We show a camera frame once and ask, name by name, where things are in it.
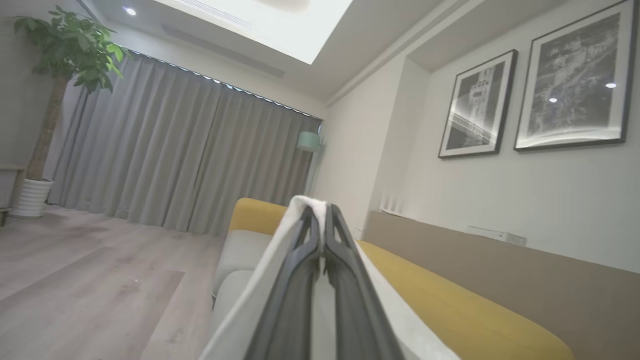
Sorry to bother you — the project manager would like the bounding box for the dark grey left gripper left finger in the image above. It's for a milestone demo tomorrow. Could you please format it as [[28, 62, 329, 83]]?
[[243, 205, 322, 360]]

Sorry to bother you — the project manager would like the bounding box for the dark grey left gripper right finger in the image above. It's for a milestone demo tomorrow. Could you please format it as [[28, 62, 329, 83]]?
[[324, 203, 405, 360]]

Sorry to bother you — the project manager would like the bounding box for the red shirt with white stripes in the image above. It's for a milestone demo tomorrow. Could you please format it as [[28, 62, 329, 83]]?
[[199, 195, 461, 360]]

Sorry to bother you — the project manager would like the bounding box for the large grey sofa seat cushion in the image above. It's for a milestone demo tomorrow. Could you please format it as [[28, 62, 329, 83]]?
[[207, 270, 256, 346]]

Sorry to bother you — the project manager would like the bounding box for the small grey sofa seat cushion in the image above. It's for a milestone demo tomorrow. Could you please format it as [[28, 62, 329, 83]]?
[[212, 230, 273, 301]]

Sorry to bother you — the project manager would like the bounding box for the yellow sofa corner back cushion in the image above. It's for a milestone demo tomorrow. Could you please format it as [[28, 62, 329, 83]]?
[[227, 197, 288, 236]]

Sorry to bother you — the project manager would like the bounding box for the large yellow sofa back cushion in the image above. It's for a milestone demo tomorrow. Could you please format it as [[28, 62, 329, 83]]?
[[356, 240, 576, 360]]

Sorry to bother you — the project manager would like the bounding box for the teal shade floor lamp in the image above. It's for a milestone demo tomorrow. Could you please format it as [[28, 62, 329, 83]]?
[[297, 131, 323, 198]]

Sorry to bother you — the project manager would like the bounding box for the white flat device box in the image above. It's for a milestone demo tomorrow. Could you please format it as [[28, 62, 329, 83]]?
[[466, 225, 528, 247]]

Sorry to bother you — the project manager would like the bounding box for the grey pleated curtain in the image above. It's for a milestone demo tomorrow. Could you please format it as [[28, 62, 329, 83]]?
[[42, 50, 322, 237]]

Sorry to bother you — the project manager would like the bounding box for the small black framed picture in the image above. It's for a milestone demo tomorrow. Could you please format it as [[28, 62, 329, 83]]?
[[438, 49, 519, 160]]

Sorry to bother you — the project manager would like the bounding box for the large black framed picture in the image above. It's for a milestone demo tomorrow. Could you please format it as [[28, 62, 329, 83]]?
[[513, 0, 638, 152]]

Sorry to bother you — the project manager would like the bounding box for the green potted tree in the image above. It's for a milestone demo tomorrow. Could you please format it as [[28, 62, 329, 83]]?
[[14, 5, 132, 182]]

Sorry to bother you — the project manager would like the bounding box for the white slatted wall fixture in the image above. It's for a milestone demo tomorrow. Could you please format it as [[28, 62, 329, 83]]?
[[378, 192, 406, 216]]

